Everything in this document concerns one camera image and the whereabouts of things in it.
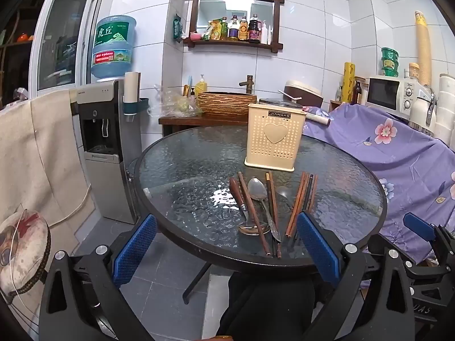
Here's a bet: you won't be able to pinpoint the white kettle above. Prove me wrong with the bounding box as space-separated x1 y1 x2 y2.
409 85 438 137

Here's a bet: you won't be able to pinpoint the cream plastic utensil holder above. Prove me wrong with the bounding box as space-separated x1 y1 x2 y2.
244 103 307 173

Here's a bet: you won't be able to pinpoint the paper cup dispenser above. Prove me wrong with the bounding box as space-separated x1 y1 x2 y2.
123 72 150 123

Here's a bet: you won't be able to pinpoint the wooden vanity counter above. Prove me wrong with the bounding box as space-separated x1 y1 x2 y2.
158 114 249 137

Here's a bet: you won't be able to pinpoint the plain black chopstick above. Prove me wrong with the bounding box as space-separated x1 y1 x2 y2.
297 174 315 223

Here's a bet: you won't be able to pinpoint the stack of white paper bowls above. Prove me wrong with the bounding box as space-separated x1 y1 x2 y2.
435 74 455 143

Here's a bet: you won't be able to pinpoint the black chopstick with gold band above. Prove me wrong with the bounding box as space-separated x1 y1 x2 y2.
265 173 278 256

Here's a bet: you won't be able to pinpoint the round glass table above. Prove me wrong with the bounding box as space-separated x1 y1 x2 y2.
133 125 388 304

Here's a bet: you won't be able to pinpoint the beige cloth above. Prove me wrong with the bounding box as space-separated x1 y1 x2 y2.
0 89 96 249

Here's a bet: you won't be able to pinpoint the white microwave oven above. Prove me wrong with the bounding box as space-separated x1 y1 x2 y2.
365 74 418 116

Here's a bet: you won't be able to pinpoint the person's dark trousers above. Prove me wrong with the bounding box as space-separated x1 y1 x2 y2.
217 272 317 341

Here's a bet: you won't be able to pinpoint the white and brown rice cooker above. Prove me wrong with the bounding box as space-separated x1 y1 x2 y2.
283 80 325 109

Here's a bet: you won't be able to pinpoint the bronze faucet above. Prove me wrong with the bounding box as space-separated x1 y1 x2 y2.
239 74 255 95

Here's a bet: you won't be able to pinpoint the row of condiment bottles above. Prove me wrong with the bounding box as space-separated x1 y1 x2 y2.
201 14 274 45

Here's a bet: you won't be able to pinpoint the brown wooden chopstick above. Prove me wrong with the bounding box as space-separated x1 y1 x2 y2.
289 172 311 238
269 170 283 259
285 171 307 238

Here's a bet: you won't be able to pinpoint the blue water bottle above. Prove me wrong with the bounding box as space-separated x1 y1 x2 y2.
90 15 137 82

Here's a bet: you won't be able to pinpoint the wooden framed mirror shelf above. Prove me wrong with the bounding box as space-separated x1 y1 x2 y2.
183 0 286 51

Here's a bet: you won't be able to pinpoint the long dark brown chopstick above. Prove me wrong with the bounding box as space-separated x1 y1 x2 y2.
237 171 272 257

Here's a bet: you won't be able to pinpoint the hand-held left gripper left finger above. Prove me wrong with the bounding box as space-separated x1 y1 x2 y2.
38 214 159 341

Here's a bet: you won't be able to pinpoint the round printed cushion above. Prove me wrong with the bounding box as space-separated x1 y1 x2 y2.
0 209 52 295

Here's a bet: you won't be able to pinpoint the tall cream paper cup stack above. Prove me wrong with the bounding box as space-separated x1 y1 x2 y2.
414 11 432 86

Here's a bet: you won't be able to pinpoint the grey water dispenser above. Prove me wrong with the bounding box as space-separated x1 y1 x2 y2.
76 79 141 225

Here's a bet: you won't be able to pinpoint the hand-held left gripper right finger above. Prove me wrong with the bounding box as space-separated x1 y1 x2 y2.
296 211 416 341

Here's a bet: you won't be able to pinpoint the clear plastic bag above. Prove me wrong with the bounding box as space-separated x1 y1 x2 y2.
153 84 203 118

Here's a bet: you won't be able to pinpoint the yellow roll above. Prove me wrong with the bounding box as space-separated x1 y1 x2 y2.
342 62 356 104

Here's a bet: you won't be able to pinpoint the large metal spoon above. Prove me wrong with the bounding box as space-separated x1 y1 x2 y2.
248 178 282 241

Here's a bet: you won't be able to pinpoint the aluminium framed window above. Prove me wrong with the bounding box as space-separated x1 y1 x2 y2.
28 0 104 96

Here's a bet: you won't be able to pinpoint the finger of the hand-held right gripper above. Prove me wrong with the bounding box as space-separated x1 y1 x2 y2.
366 236 454 281
403 212 455 267

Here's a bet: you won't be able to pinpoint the woven pattern wash basin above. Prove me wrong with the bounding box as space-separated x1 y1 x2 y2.
197 92 257 117

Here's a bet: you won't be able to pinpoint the purple floral cloth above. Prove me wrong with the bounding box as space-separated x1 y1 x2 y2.
302 104 455 267

